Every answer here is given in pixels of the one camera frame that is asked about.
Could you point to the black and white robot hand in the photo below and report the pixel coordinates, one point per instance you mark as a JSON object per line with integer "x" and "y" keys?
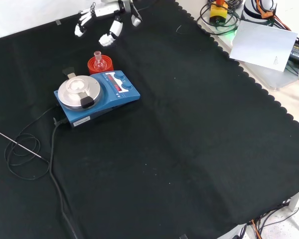
{"x": 107, "y": 10}

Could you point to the clear round-bottom flask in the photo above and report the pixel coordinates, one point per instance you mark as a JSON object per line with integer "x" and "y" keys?
{"x": 99, "y": 64}

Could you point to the grey tape piece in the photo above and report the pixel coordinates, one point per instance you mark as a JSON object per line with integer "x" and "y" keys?
{"x": 58, "y": 22}
{"x": 183, "y": 236}

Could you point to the heater with blue base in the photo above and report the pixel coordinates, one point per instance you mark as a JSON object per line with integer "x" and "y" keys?
{"x": 107, "y": 99}

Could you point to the metal strip with black ends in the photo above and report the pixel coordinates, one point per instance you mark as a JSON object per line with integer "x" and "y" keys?
{"x": 86, "y": 102}

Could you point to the yellow stop button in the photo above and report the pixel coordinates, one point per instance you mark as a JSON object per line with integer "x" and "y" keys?
{"x": 218, "y": 11}

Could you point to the black bench cloth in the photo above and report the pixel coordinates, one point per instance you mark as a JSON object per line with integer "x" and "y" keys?
{"x": 189, "y": 124}

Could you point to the pale board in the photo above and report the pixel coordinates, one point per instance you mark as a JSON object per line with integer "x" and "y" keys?
{"x": 261, "y": 44}

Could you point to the thin metal probe rod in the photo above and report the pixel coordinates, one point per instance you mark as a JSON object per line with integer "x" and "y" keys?
{"x": 15, "y": 142}

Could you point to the grey base plate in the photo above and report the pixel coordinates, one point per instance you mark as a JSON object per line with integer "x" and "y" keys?
{"x": 271, "y": 77}

